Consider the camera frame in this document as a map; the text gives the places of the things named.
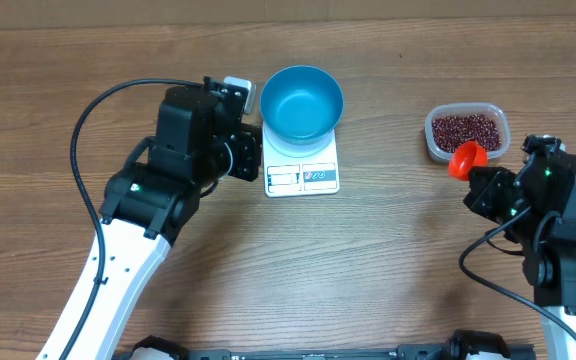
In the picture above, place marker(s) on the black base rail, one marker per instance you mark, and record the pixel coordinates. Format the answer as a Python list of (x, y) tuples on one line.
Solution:
[(462, 345)]

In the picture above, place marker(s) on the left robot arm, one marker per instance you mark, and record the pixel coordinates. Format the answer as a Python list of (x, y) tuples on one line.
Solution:
[(200, 137)]

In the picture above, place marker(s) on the clear plastic container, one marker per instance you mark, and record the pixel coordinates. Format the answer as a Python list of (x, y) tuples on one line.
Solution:
[(491, 110)]

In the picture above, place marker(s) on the red beans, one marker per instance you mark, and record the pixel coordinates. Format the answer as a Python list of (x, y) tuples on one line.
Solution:
[(450, 132)]

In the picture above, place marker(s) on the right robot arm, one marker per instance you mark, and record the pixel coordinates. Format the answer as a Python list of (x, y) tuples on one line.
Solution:
[(549, 256)]

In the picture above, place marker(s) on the white digital kitchen scale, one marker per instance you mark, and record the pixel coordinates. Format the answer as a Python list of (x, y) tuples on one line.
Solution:
[(299, 170)]

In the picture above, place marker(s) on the blue bowl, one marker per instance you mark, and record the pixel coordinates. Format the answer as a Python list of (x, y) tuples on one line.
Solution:
[(301, 104)]

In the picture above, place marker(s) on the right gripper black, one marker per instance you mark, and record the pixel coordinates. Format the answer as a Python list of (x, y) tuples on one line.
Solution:
[(494, 179)]

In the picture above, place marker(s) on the red scoop blue handle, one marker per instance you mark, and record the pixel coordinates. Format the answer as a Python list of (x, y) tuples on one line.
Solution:
[(467, 156)]

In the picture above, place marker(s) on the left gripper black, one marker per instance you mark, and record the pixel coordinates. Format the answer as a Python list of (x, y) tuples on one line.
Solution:
[(246, 138)]

